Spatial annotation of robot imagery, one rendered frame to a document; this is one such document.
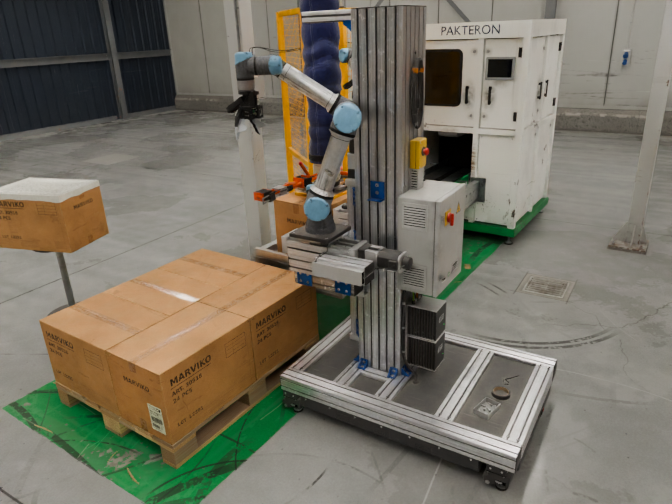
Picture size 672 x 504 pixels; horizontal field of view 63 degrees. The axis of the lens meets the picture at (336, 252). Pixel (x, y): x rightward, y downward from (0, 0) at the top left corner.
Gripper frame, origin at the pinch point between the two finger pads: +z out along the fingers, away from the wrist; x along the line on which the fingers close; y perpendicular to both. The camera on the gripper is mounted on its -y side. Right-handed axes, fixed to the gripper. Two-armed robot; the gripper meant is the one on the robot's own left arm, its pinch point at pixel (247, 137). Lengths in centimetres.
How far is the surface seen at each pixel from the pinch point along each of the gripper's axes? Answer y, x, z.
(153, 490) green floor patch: -18, -69, 152
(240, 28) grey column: -125, 148, -46
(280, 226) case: -50, 81, 75
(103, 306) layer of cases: -100, -22, 98
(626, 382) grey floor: 160, 123, 152
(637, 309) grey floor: 158, 222, 152
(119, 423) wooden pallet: -61, -52, 143
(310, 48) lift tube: -31, 99, -33
